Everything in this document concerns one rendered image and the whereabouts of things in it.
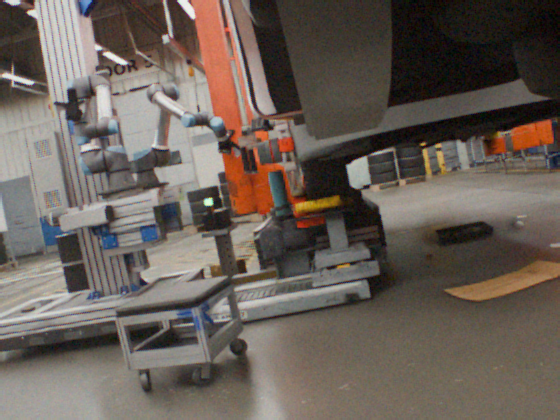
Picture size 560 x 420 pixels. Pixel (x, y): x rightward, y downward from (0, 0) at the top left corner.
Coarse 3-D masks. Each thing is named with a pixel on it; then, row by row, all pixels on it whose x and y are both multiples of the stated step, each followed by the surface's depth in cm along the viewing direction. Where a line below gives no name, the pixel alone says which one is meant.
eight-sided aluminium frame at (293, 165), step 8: (288, 120) 355; (280, 128) 313; (288, 128) 313; (280, 136) 313; (288, 136) 313; (288, 160) 315; (296, 160) 363; (288, 168) 315; (296, 168) 315; (288, 176) 319; (296, 176) 320; (296, 192) 328
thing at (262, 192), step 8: (248, 160) 387; (264, 168) 387; (272, 168) 387; (256, 176) 388; (264, 176) 387; (256, 184) 388; (264, 184) 386; (288, 184) 385; (296, 184) 384; (256, 192) 386; (264, 192) 386; (288, 192) 385; (256, 200) 387; (264, 200) 386; (272, 200) 386; (288, 200) 385; (264, 208) 387
